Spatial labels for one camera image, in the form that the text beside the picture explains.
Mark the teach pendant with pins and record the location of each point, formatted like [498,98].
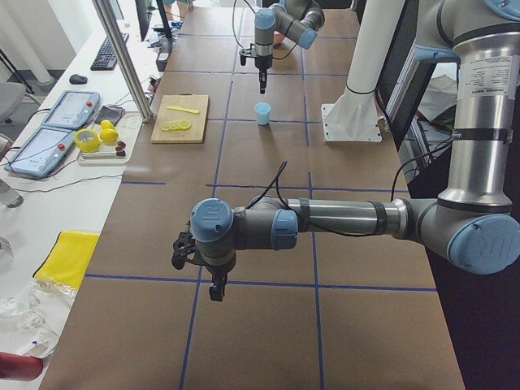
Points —
[41,154]
[73,109]

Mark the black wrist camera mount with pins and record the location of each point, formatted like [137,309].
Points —
[185,250]
[247,53]

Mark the lower teach pendant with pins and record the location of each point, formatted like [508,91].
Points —
[41,154]

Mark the yellow cloth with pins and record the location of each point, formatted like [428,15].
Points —
[68,259]

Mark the black computer mouse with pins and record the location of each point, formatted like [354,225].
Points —
[77,79]

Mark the light blue plastic cup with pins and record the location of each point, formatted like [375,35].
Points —
[262,111]

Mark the upper teach pendant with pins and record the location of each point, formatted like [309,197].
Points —
[73,109]

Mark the yellow plastic knife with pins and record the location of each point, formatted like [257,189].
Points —
[183,109]

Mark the clear plastic bag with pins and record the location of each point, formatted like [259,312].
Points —
[32,322]

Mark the aluminium frame post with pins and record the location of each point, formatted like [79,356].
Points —
[109,23]

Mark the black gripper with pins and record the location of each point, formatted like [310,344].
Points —
[263,62]
[218,271]

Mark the red object at edge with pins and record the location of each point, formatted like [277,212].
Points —
[17,367]

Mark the yellow tape roll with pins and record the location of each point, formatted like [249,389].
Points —
[87,140]

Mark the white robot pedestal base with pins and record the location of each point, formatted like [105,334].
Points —
[354,116]

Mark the dark purple pouch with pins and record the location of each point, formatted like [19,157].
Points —
[111,113]

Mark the bamboo cutting board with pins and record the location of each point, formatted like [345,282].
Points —
[196,133]

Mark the black keyboard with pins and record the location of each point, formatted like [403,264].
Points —
[105,59]

